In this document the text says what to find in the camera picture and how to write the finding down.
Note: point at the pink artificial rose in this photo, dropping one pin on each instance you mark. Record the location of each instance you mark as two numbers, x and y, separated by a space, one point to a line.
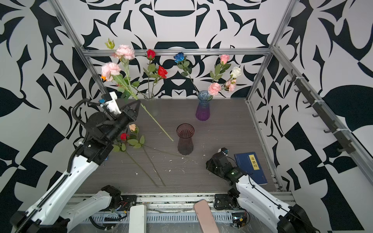
220 68

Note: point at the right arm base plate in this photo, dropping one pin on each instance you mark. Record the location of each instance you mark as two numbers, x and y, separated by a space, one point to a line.
227 201

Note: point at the blue book yellow label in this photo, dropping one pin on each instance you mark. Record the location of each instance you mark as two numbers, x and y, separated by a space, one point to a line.
249 163

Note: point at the white phone-like device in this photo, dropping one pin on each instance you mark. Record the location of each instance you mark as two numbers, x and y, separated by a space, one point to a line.
138 219

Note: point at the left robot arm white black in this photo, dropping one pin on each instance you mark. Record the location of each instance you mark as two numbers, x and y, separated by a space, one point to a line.
48 214

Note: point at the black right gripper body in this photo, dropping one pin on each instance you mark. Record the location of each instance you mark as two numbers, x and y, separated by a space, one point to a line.
212 167

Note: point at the pink phone-like device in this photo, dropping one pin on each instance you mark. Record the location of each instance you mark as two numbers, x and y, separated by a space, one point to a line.
205 217

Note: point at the blue artificial rose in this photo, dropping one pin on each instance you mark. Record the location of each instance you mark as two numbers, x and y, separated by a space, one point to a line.
185 66

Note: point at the small circuit board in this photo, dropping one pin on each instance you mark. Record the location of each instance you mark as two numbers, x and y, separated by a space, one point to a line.
240 219

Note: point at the pink peony flower spray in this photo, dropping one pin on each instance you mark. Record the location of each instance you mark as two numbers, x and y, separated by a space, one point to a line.
215 88

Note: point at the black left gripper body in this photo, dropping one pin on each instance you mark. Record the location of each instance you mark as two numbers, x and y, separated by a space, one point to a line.
122 119

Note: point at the grey hook rack rail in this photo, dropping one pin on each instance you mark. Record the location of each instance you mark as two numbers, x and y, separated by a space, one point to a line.
324 113

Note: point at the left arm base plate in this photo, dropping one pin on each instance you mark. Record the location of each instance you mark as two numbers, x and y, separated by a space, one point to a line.
125 202

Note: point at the purple blue glass vase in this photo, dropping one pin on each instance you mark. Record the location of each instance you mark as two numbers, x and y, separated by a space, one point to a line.
203 108

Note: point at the large red artificial rose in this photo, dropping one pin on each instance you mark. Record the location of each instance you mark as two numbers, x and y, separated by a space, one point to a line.
158 74

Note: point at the dark maroon glass vase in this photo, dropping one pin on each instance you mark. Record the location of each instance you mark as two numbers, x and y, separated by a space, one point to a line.
185 133

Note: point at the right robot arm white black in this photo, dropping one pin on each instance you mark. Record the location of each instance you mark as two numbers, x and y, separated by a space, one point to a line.
277 215

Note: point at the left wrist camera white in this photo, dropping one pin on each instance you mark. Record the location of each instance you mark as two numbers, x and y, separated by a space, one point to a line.
108 102

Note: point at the small red artificial rose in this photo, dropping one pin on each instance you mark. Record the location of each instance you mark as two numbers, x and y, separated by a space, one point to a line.
151 66

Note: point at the white artificial rose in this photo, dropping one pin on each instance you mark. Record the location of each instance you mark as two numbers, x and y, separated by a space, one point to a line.
235 73

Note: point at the clear glass vase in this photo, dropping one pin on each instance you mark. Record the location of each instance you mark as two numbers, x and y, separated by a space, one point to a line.
151 104

